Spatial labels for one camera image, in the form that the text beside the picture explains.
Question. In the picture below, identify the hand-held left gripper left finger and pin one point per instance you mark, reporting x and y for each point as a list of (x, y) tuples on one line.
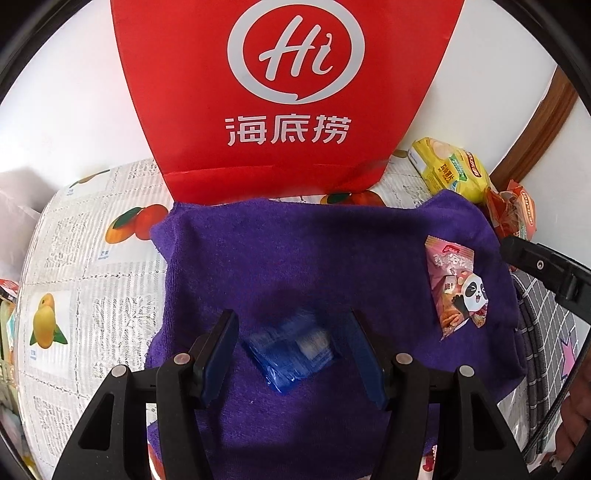
[(217, 364)]

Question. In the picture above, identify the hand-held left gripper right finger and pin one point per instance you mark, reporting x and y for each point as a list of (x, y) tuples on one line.
[(369, 364)]

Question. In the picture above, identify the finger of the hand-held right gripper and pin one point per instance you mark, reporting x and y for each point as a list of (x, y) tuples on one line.
[(540, 265)]

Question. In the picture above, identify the blue snack packet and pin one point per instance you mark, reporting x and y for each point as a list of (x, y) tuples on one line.
[(286, 360)]

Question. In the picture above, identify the red paper bag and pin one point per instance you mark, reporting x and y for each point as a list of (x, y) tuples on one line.
[(194, 115)]

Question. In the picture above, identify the orange chips bag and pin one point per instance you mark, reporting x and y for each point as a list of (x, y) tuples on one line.
[(512, 212)]

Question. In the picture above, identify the grey checked cloth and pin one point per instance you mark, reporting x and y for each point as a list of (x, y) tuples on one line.
[(540, 332)]

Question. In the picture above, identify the pink panda snack packet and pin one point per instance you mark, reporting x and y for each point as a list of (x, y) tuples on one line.
[(455, 286)]

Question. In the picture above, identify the fruit print tablecloth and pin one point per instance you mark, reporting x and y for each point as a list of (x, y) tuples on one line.
[(115, 286)]

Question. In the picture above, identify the purple towel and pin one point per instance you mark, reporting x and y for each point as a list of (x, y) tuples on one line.
[(277, 249)]

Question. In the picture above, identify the yellow chips bag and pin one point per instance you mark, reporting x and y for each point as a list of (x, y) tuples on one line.
[(443, 170)]

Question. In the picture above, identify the brown wooden door frame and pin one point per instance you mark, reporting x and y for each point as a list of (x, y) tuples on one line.
[(540, 124)]

